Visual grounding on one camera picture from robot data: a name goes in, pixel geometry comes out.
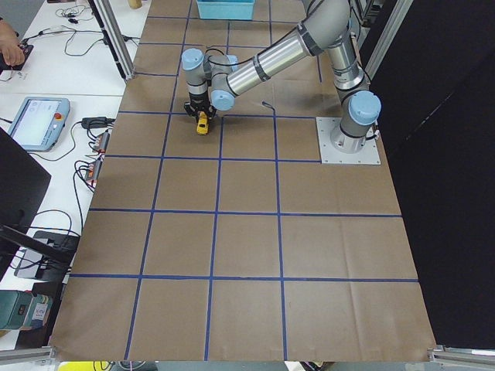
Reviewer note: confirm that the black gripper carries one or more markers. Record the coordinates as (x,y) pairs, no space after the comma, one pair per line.
(197,103)

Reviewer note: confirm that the yellow beetle toy car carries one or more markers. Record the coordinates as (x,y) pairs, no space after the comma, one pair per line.
(202,125)

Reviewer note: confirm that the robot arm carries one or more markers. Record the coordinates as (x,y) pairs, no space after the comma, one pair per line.
(214,82)

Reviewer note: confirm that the person's hand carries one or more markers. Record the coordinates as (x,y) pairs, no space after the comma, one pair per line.
(12,53)

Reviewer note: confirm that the light blue plastic bin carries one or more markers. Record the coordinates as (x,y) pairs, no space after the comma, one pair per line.
(226,10)

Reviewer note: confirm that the black power adapter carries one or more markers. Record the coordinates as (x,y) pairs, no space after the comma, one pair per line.
(97,122)

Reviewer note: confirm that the teach pendant tablet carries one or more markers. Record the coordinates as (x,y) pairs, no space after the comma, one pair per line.
(39,122)

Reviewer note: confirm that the black monitor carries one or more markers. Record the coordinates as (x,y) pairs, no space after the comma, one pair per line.
(23,186)

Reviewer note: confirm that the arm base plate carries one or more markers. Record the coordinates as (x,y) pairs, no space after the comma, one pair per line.
(336,148)

